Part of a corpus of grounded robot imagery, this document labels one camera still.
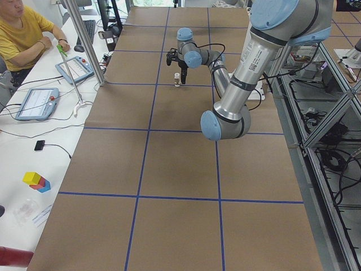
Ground aluminium frame post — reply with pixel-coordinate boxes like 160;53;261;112
64;0;105;86

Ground red cylinder bottle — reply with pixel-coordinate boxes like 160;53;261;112
1;246;34;268

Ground person in yellow shirt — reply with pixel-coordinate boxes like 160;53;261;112
1;1;70;87

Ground near teach pendant tablet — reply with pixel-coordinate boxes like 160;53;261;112
15;88;59;121

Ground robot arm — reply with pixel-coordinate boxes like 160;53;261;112
177;1;333;141

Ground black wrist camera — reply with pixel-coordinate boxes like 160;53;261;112
166;48;179;66

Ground green grabber reaching stick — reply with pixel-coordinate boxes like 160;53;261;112
56;45;92;117

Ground teach pendant tablet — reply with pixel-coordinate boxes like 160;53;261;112
15;88;59;121
55;56;94;84

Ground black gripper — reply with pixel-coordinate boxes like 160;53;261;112
177;50;188;84

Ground brown paper table cover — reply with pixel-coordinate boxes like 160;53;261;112
29;7;322;270

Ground far teach pendant tablet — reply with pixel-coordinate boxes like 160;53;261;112
55;56;94;84

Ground black computer keyboard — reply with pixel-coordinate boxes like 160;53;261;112
82;20;96;44

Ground stacked colour toy blocks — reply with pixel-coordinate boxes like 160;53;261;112
23;172;51;193

